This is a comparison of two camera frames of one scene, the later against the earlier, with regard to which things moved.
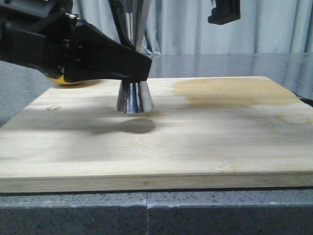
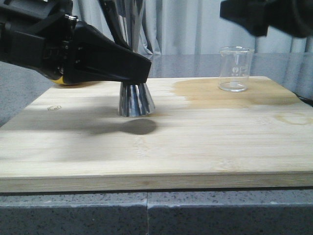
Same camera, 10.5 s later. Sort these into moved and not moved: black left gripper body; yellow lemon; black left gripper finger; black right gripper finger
Moved: black right gripper finger
Not moved: yellow lemon; black left gripper body; black left gripper finger
